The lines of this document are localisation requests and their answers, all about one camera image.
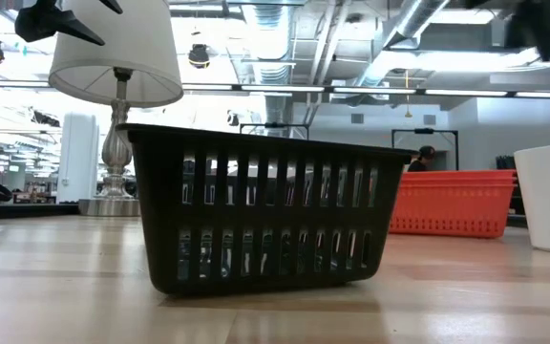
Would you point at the silver ventilation duct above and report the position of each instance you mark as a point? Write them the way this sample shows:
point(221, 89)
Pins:
point(413, 21)

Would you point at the black slotted plastic basket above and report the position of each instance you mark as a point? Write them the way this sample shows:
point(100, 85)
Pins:
point(275, 220)

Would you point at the white shade silver table lamp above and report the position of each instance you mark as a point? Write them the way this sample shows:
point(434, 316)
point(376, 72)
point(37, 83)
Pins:
point(117, 57)

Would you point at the black aluminium table frame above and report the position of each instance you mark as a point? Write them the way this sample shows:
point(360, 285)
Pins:
point(27, 210)

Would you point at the person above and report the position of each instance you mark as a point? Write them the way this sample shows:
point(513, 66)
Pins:
point(420, 160)

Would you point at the orange plastic basket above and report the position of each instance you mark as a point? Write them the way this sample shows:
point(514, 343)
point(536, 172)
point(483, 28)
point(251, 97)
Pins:
point(451, 210)
point(456, 173)
point(456, 180)

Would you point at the long ceiling light strip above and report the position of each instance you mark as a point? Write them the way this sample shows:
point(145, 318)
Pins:
point(375, 90)

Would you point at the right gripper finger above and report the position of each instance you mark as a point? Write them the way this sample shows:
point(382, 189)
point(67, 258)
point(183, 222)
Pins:
point(540, 24)

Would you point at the black gantry frame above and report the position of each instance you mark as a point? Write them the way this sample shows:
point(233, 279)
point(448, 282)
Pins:
point(424, 131)

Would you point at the white plastic basket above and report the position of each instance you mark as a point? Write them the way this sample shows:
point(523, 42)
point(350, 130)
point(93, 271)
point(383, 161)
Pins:
point(549, 215)

